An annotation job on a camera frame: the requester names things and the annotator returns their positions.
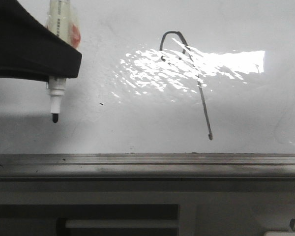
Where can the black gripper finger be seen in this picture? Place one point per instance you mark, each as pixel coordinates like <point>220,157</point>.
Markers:
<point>30,51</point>

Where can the white marker with black tip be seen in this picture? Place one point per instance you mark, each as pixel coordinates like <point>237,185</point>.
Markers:
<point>63,23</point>

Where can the white cabinet below whiteboard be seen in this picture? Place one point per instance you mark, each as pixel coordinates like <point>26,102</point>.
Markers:
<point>205,207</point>

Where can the white whiteboard with aluminium frame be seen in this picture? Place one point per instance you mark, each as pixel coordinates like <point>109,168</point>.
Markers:
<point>167,88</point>

